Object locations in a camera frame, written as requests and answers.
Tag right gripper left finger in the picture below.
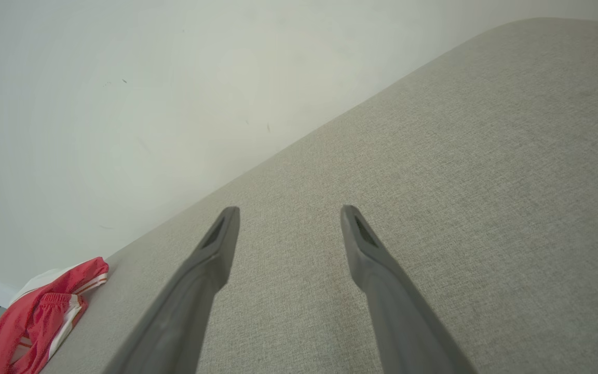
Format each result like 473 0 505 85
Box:
104 206 241 374

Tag red jersey with white sleeves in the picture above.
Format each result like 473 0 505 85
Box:
9 257 110 333

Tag red shorts with white stripe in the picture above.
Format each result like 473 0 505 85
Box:
0 291 89 374

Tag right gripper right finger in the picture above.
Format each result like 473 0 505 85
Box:
341 205 479 374

